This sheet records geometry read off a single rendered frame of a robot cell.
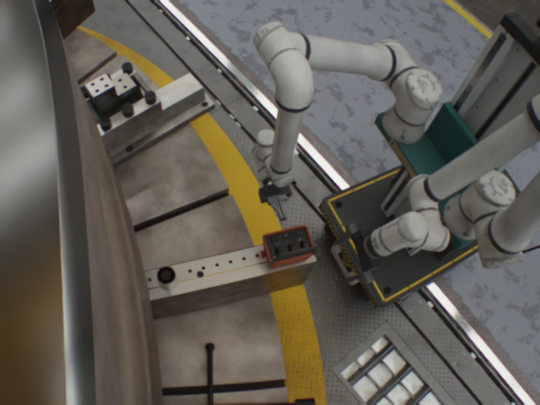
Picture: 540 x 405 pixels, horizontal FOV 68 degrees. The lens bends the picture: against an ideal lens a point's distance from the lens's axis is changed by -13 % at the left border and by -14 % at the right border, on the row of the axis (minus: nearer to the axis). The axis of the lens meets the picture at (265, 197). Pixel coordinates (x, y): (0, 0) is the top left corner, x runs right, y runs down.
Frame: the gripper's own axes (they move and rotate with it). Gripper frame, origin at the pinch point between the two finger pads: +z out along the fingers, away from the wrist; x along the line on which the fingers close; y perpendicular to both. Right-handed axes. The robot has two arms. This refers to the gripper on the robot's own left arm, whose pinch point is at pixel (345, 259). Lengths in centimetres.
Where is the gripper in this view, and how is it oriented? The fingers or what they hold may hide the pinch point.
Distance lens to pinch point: 154.1
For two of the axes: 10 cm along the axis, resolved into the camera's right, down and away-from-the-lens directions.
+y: -8.3, 0.7, -5.6
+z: -4.9, 4.0, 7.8
